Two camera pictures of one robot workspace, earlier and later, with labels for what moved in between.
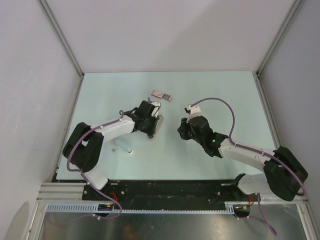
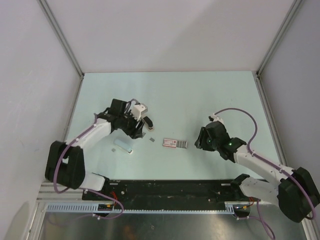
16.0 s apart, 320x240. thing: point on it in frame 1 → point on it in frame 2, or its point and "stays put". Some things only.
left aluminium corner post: x=63 y=38 stays put
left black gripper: x=151 y=131 → x=134 y=132
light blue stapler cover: x=124 y=146 stays put
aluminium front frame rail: x=62 y=192 stays put
